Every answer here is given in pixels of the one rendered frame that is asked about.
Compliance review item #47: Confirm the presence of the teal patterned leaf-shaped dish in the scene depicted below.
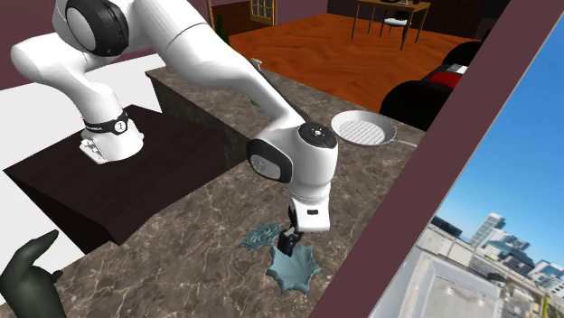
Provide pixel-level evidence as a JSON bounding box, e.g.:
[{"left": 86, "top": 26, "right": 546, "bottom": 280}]
[{"left": 239, "top": 222, "right": 282, "bottom": 255}]

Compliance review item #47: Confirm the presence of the light blue leaf-shaped dish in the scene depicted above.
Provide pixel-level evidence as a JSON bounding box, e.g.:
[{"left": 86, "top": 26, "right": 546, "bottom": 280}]
[{"left": 265, "top": 244, "right": 323, "bottom": 295}]

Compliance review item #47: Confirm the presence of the white grill pan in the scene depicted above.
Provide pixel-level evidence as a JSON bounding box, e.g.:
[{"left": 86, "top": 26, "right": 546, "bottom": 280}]
[{"left": 330, "top": 109, "right": 418, "bottom": 149}]

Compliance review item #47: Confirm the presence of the dark robot stand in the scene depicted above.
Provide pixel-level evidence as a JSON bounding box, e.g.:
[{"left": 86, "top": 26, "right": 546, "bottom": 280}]
[{"left": 3, "top": 104, "right": 249, "bottom": 255}]

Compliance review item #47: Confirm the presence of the black sofa with red cushion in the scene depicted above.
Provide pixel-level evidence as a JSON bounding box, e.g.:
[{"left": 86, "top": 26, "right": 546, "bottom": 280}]
[{"left": 379, "top": 40, "right": 484, "bottom": 132}]

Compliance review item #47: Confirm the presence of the large window with city view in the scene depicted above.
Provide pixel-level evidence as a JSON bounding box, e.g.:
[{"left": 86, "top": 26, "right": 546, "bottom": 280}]
[{"left": 369, "top": 12, "right": 564, "bottom": 318}]

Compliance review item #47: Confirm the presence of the wooden framed window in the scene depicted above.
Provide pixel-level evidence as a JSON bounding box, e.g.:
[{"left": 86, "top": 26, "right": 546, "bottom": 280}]
[{"left": 249, "top": 0, "right": 278, "bottom": 27}]

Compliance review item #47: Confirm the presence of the dark chair with white seat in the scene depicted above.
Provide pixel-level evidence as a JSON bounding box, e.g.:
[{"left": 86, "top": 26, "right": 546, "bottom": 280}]
[{"left": 380, "top": 10, "right": 411, "bottom": 39}]

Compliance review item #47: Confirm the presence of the wooden table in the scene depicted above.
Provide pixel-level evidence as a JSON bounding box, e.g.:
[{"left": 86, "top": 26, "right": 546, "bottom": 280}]
[{"left": 350, "top": 0, "right": 432, "bottom": 51}]

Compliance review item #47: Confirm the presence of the dark green figure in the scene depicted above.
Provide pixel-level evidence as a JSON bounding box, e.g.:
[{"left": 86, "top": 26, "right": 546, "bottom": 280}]
[{"left": 0, "top": 229, "right": 68, "bottom": 318}]

